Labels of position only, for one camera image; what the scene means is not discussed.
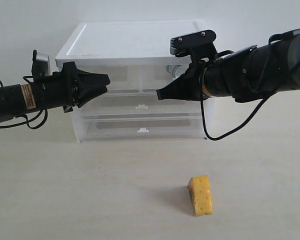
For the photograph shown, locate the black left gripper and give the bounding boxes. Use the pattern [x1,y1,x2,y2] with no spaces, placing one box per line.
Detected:
[32,61,111,109]

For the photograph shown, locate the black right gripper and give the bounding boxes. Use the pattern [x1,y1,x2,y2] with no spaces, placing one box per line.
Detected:
[156,62,206,101]

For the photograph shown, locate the white pill bottle blue label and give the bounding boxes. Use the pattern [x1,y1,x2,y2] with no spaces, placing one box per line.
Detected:
[166,64,184,79]

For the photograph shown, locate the yellow cheese wedge toy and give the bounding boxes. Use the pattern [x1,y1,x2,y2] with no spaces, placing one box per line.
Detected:
[187,175,213,217]

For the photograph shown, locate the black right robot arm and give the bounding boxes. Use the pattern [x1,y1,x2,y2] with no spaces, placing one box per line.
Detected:
[156,29,300,103]

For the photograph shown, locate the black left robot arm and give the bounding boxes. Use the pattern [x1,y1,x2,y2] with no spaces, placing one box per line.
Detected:
[0,61,111,122]

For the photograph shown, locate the clear plastic bin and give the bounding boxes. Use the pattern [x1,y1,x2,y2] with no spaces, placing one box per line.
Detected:
[78,95,201,116]
[86,118,203,138]

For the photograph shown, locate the white plastic drawer cabinet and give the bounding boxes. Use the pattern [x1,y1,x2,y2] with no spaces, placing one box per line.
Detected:
[55,19,214,142]

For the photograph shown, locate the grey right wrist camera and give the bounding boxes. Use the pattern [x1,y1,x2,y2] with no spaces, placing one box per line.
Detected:
[170,29,218,63]

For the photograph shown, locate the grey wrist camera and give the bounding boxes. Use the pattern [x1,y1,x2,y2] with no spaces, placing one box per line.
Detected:
[31,49,51,79]
[170,29,218,63]

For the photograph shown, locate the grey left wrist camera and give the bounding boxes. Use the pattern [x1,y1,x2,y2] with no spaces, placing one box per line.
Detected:
[31,49,51,79]

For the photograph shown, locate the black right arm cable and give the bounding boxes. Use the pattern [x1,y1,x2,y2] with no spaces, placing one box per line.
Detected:
[199,92,278,141]

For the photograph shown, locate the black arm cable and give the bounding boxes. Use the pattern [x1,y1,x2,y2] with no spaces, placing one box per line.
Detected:
[199,92,278,141]
[0,73,50,130]

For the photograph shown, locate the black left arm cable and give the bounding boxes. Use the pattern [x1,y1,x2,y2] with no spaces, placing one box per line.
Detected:
[0,73,50,130]

